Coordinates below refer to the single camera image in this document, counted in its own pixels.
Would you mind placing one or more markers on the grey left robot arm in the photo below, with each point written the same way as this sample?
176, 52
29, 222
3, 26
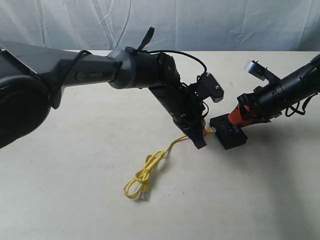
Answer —
33, 79

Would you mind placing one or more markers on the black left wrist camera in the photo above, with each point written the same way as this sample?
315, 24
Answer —
206, 86

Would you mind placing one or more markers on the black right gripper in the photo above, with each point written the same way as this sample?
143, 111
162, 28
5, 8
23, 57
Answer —
263, 104

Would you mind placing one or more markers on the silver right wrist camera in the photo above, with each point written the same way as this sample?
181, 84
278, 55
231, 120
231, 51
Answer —
260, 72

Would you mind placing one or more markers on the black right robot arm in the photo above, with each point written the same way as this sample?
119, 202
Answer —
300, 86

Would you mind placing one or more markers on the black network switch box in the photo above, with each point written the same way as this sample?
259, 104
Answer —
229, 135

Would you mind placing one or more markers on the grey backdrop cloth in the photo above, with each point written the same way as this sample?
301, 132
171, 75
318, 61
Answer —
184, 25

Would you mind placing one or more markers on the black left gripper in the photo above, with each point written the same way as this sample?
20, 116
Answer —
185, 108

